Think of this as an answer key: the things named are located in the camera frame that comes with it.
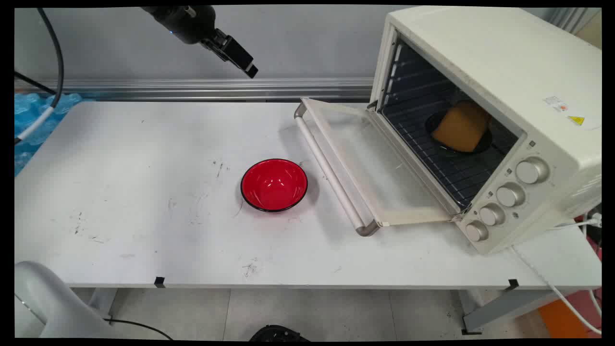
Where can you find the grey table leg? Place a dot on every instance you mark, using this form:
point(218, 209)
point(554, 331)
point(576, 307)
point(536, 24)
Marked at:
point(103, 300)
point(504, 307)

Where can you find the aluminium rail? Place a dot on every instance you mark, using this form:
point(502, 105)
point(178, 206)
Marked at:
point(192, 89)

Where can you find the orange-brown bread piece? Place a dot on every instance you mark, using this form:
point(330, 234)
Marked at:
point(461, 127)

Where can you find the black tape piece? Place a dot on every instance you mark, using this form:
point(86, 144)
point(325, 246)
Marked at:
point(159, 282)
point(513, 284)

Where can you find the white label sticker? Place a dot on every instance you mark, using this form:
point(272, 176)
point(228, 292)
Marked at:
point(555, 103)

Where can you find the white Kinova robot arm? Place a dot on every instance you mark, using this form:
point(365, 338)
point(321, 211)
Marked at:
point(43, 298)

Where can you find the red bowl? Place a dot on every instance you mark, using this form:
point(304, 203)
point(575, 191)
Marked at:
point(274, 185)

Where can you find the black plate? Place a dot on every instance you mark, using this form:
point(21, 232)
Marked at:
point(432, 128)

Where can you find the cream toaster oven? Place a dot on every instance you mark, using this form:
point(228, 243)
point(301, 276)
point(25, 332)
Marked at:
point(480, 48)

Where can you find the yellow warning sticker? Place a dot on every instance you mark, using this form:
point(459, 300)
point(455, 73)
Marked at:
point(576, 120)

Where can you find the black round floor object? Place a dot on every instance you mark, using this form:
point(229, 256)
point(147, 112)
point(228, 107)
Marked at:
point(278, 334)

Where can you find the large silver oven knob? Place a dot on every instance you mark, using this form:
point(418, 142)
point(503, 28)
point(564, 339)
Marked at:
point(532, 169)

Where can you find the blue bubble wrap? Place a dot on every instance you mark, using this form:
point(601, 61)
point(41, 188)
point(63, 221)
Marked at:
point(29, 115)

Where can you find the orange floor object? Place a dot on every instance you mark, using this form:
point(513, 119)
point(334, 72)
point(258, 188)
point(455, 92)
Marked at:
point(567, 317)

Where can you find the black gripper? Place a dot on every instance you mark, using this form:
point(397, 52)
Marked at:
point(187, 21)

